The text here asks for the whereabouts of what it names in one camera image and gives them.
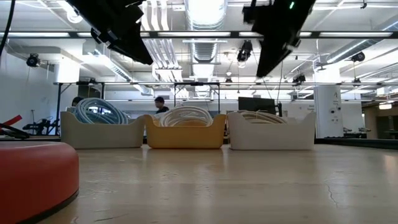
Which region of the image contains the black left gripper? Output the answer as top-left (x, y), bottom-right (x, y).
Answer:
top-left (67, 0), bottom-right (154, 65)

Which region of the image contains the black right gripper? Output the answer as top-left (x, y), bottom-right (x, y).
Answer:
top-left (242, 0), bottom-right (317, 78)

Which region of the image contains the blue cable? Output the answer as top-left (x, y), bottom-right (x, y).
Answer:
top-left (93, 102), bottom-right (129, 125)
top-left (73, 98), bottom-right (103, 125)
top-left (80, 98), bottom-right (125, 125)

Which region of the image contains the black monitor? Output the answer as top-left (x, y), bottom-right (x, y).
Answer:
top-left (238, 96), bottom-right (277, 115)

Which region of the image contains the white square column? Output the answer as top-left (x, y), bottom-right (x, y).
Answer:
top-left (313, 85), bottom-right (343, 139)

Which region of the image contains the white plastic bin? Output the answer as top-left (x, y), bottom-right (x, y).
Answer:
top-left (226, 111), bottom-right (317, 151)

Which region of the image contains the black framed background workstation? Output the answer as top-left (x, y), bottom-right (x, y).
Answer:
top-left (52, 81), bottom-right (221, 136)

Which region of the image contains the grey plastic bin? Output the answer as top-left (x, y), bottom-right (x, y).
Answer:
top-left (60, 111), bottom-right (146, 149)

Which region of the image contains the orange plastic bin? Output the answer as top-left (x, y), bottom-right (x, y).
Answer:
top-left (144, 113), bottom-right (228, 149)

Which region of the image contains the wooden cabinet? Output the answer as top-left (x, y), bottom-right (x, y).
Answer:
top-left (362, 105), bottom-right (398, 140)

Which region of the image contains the red and black chair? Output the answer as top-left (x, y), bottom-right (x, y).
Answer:
top-left (0, 114), bottom-right (31, 140)

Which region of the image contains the red desk lamp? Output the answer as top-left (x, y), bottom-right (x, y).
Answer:
top-left (0, 141), bottom-right (80, 224)

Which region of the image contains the silver ceiling duct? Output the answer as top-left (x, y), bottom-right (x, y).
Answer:
top-left (323, 15), bottom-right (398, 65)
top-left (183, 0), bottom-right (229, 97)

